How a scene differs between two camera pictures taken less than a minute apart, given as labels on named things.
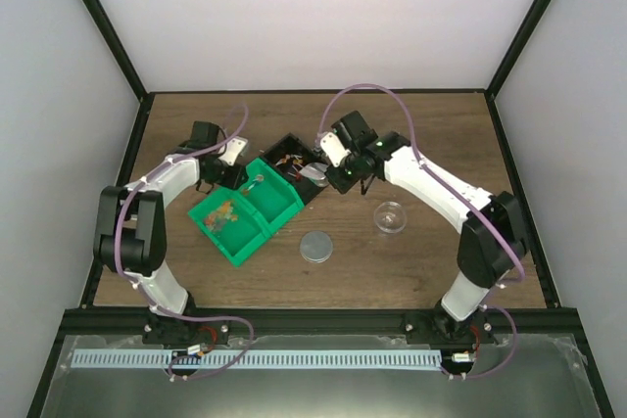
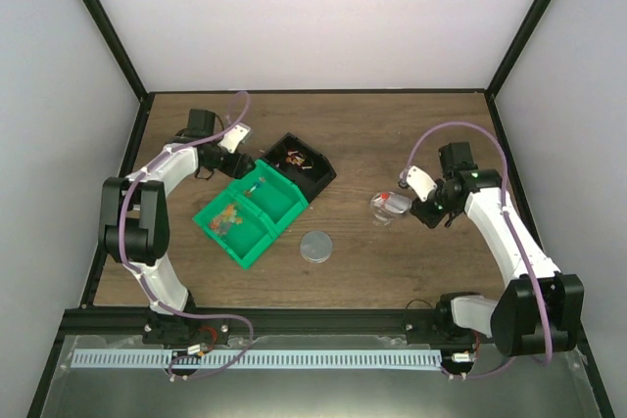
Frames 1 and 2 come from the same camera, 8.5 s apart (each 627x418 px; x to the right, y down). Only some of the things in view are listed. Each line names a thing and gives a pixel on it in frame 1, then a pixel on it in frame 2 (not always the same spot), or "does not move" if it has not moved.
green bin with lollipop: (272, 195) does not move
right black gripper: (342, 185) to (429, 218)
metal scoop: (315, 173) to (396, 202)
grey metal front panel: (526, 376) does not move
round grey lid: (315, 247) does not move
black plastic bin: (287, 159) does not move
